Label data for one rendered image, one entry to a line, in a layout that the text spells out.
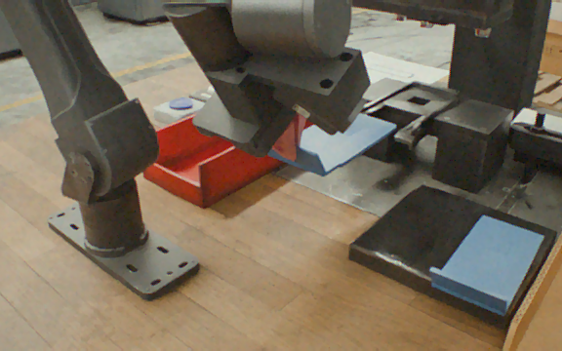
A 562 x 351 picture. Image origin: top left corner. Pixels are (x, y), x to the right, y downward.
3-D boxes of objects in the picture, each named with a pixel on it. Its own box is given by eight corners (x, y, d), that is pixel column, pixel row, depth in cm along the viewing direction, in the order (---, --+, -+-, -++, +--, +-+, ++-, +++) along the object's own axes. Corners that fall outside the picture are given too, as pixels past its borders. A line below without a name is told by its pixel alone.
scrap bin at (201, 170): (142, 177, 69) (137, 136, 66) (267, 119, 85) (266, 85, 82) (204, 210, 62) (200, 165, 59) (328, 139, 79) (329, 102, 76)
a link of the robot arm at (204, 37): (291, 23, 39) (259, -53, 34) (260, 79, 37) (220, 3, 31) (218, 22, 42) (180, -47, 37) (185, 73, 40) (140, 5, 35)
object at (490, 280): (424, 294, 46) (429, 268, 44) (482, 217, 57) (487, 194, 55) (499, 326, 42) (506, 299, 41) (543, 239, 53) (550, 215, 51)
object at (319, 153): (259, 160, 52) (257, 133, 51) (344, 112, 63) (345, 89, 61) (314, 182, 49) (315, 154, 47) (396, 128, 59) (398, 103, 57)
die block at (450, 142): (346, 149, 76) (349, 100, 72) (381, 128, 83) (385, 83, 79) (476, 195, 65) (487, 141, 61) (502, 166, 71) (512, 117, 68)
